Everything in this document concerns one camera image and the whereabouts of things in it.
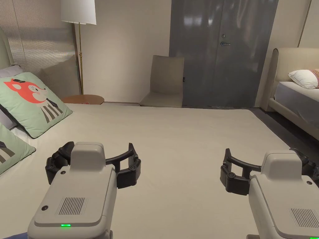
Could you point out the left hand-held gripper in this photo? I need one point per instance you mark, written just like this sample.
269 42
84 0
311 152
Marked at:
74 189

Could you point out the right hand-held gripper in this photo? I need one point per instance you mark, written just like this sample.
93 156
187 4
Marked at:
281 196

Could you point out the bed with grey mattress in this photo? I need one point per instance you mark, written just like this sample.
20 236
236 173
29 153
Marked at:
296 102

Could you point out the green cushion with fox print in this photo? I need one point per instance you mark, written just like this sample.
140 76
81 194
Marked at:
32 104
12 151

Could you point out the bed with beige sheet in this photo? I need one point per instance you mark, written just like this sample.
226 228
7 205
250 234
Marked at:
174 134

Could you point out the white pillow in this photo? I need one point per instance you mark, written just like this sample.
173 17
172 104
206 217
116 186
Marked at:
302 78

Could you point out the cream padded headboard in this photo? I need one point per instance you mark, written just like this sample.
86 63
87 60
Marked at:
284 62

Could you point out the grey door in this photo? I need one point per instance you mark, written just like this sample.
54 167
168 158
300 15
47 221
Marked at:
219 62

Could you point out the grey pillow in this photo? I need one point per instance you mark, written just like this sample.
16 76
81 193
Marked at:
8 70

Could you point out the beige padded headboard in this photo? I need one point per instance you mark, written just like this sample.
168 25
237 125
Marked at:
3 49

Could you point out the floor lamp with white shade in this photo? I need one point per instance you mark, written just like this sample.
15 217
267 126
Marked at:
79 15

